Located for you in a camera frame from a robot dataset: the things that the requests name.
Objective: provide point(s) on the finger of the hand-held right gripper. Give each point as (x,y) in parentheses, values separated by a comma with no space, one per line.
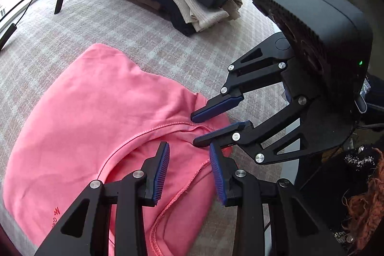
(222,131)
(216,107)

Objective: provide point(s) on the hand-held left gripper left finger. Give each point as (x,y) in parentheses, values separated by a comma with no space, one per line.
(160,176)

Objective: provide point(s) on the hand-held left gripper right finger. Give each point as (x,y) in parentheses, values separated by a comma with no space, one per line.
(217,176)

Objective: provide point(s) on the pink t-shirt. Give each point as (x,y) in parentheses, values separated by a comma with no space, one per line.
(90,124)

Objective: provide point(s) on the pink plaid blanket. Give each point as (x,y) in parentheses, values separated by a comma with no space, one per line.
(150,40)

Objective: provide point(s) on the black tweed jacket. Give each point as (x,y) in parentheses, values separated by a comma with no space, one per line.
(360,158)

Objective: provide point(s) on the orange knit scarf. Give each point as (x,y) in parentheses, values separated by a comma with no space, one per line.
(369,205)

